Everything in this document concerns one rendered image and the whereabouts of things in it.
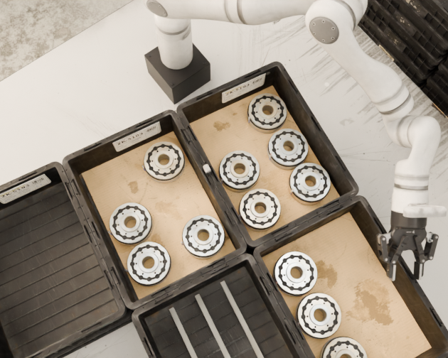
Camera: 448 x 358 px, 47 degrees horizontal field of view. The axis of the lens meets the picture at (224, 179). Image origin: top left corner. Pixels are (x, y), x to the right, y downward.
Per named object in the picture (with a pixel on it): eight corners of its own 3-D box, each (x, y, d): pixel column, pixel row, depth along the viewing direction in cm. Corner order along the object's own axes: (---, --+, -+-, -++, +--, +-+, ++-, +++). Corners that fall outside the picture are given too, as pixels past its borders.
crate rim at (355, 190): (174, 111, 128) (173, 106, 126) (278, 63, 133) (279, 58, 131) (249, 251, 118) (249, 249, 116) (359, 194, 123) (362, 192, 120)
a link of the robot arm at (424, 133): (442, 190, 107) (410, 183, 115) (448, 116, 105) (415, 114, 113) (417, 192, 104) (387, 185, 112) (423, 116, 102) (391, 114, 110)
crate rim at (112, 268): (62, 161, 124) (59, 158, 121) (173, 111, 128) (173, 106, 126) (129, 313, 113) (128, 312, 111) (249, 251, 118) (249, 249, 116)
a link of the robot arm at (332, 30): (404, 113, 99) (419, 84, 103) (328, 2, 88) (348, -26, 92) (365, 120, 106) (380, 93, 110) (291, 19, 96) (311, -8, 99)
